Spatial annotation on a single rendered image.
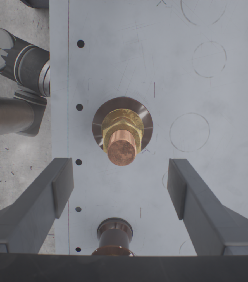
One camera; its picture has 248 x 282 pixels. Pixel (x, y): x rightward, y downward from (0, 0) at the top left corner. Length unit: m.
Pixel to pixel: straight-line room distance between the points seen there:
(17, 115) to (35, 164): 1.50
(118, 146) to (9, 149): 1.96
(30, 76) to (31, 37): 1.40
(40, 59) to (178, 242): 0.54
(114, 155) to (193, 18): 0.30
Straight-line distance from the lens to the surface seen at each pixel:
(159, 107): 0.41
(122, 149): 0.21
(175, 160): 0.16
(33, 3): 1.85
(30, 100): 0.73
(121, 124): 0.24
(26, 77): 0.56
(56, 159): 0.16
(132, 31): 0.41
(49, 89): 0.53
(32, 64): 0.55
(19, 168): 2.17
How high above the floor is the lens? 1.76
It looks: 74 degrees down
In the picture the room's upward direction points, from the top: 179 degrees counter-clockwise
